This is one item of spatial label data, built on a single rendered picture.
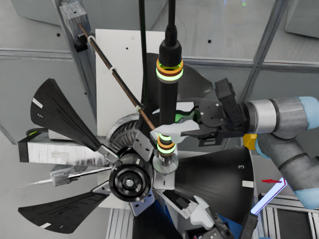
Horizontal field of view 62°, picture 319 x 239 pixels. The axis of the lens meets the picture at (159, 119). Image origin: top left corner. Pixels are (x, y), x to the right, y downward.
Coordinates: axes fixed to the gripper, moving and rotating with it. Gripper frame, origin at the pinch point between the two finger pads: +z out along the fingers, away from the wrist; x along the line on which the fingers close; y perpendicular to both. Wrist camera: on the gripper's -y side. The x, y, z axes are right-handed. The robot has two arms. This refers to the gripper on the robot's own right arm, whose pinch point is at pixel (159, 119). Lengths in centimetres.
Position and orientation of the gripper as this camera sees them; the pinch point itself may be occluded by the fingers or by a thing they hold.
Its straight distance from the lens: 55.6
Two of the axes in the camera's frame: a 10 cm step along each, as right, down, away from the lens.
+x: -1.1, -8.1, 5.8
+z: -9.9, 0.8, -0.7
